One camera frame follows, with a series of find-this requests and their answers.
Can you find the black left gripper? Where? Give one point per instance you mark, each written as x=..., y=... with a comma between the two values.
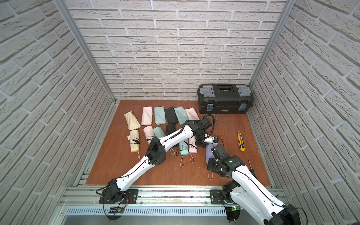
x=201, y=139

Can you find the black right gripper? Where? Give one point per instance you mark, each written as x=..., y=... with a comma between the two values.
x=210, y=165

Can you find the lilac sleeved umbrella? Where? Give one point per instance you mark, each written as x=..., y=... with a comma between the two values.
x=209, y=155

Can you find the small mint green sleeve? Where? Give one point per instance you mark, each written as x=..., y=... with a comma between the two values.
x=181, y=115

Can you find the black umbrella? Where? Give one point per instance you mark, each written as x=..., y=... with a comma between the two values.
x=171, y=128

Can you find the black umbrella sleeve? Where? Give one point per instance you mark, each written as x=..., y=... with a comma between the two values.
x=171, y=116

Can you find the mint green sleeved umbrella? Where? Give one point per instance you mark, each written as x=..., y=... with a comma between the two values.
x=160, y=116

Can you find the light pink sleeved umbrella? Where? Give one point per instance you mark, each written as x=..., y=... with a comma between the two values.
x=147, y=115

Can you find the beige umbrella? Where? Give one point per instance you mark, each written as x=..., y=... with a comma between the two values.
x=134, y=141

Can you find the beige umbrella sleeve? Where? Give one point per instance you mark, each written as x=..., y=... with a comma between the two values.
x=132, y=121

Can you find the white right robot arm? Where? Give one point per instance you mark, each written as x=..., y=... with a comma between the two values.
x=246, y=191

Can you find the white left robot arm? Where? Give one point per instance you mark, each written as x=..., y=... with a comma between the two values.
x=155, y=156

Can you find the yellow utility knife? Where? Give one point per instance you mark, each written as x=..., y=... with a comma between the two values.
x=241, y=142

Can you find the black yellow screwdriver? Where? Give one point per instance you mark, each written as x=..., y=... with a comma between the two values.
x=250, y=166

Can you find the black plastic toolbox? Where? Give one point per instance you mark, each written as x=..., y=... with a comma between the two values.
x=224, y=98

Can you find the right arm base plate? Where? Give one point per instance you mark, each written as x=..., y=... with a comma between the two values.
x=220, y=196

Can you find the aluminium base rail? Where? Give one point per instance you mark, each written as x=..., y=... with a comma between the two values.
x=144, y=200

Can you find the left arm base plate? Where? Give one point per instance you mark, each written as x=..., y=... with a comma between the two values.
x=130, y=197

